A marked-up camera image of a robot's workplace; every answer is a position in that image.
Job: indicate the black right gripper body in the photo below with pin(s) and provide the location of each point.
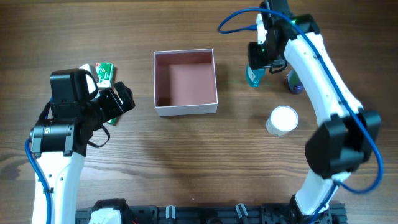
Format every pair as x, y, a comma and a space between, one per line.
277, 64

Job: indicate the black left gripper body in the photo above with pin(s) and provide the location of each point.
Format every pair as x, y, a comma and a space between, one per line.
117, 101

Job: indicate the green white soap box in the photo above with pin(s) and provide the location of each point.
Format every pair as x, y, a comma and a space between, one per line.
105, 72

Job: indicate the white box pink interior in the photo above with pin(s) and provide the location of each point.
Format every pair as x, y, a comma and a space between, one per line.
185, 82

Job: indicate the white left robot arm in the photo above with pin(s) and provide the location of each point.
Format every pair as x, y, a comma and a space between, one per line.
57, 145

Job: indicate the dark blue clear-cap bottle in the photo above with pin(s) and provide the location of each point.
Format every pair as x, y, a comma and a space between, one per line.
294, 84

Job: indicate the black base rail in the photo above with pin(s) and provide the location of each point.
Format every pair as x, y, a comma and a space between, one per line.
262, 214

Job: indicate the cotton swab round container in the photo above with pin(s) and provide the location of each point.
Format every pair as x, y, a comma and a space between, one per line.
282, 120

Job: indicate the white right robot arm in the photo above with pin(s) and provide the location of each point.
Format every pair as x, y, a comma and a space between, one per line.
346, 134

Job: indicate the blue mouthwash bottle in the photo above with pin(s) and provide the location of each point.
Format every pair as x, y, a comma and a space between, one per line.
253, 77

